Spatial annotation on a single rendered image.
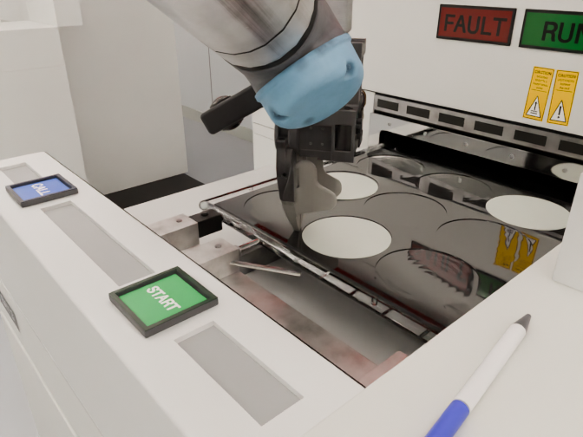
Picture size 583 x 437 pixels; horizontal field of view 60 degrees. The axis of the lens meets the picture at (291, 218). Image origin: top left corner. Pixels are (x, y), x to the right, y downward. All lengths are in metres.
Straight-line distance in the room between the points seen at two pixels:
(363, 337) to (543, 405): 0.28
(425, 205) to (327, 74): 0.37
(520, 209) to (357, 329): 0.27
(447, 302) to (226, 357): 0.23
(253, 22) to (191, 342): 0.20
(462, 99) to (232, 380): 0.62
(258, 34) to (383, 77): 0.64
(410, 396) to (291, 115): 0.19
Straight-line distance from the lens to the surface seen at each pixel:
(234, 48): 0.30
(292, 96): 0.33
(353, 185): 0.71
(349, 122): 0.49
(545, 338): 0.36
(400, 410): 0.29
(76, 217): 0.53
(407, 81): 0.88
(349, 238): 0.57
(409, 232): 0.59
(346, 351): 0.45
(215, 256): 0.52
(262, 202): 0.66
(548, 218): 0.69
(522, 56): 0.78
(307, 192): 0.54
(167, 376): 0.31
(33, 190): 0.59
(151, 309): 0.36
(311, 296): 0.61
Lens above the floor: 1.17
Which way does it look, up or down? 26 degrees down
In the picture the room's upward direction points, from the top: straight up
